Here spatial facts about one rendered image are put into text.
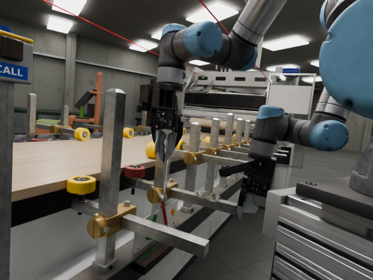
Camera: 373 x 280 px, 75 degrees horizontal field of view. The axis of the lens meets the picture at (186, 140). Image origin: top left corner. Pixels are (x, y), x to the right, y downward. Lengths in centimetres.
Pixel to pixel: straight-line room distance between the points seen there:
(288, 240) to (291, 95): 283
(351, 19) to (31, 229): 81
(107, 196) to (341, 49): 56
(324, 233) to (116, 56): 1030
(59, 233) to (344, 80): 82
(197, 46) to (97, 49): 987
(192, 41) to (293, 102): 275
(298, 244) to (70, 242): 69
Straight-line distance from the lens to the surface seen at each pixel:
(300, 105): 324
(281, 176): 333
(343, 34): 31
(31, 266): 88
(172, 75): 65
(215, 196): 82
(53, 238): 88
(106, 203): 67
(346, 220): 46
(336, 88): 31
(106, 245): 71
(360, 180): 44
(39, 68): 1000
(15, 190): 75
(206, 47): 56
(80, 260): 96
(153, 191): 84
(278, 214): 52
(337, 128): 67
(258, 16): 64
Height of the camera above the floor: 113
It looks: 6 degrees down
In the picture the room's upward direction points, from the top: 6 degrees clockwise
